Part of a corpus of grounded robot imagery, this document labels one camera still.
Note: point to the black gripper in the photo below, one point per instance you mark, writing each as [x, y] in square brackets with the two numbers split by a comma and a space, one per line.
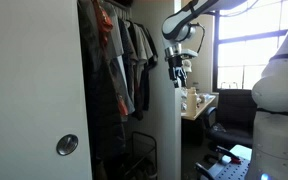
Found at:
[176, 66]

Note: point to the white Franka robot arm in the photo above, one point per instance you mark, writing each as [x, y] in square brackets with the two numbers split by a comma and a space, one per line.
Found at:
[280, 133]

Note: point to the black shirt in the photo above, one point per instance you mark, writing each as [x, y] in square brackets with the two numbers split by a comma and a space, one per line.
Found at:
[149, 80]

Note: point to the grey t-shirt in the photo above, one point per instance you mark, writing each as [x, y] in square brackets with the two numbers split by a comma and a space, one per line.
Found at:
[143, 43]

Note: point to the closet hanging rod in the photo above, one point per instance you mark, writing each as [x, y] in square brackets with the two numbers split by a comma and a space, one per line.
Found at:
[119, 4]

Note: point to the orange floral shirt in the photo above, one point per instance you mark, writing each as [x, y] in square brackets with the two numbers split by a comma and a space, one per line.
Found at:
[102, 20]

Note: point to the white sliding closet door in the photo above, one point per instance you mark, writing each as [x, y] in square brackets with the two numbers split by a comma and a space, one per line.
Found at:
[30, 90]

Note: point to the white cap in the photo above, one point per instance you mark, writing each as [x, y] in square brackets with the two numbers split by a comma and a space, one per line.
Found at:
[187, 65]

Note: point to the cream insulated water bottle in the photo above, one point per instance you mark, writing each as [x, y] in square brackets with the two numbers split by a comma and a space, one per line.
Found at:
[191, 101]

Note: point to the light wooden desk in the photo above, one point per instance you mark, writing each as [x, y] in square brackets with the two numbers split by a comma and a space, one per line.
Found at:
[199, 108]

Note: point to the black office chair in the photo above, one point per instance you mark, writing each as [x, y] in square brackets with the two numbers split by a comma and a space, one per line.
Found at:
[232, 116]

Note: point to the black framed window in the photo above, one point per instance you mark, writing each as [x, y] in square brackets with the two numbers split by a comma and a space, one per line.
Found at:
[247, 50]

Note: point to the dark brown jacket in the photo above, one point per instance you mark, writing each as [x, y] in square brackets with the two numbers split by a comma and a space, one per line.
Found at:
[99, 100]

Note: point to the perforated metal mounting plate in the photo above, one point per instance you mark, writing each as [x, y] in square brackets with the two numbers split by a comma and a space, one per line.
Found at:
[232, 170]

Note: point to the round metal door pull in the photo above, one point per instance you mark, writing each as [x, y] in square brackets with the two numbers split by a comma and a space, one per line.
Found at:
[67, 144]

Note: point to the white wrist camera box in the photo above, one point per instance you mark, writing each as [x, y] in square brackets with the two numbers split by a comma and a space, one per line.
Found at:
[189, 53]

